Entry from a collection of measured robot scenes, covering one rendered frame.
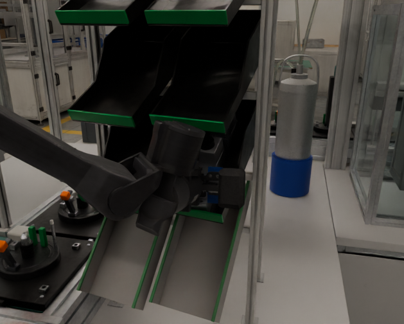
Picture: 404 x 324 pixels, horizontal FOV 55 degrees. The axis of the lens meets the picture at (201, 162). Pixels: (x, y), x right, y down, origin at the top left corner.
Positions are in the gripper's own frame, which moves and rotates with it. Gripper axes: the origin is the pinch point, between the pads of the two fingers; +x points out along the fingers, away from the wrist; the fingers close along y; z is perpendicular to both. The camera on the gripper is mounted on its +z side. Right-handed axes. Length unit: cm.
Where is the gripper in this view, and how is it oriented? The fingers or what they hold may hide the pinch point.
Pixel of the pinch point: (196, 180)
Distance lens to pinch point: 67.4
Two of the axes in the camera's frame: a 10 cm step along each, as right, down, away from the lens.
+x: 2.9, -1.0, 9.5
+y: -9.6, -0.5, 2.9
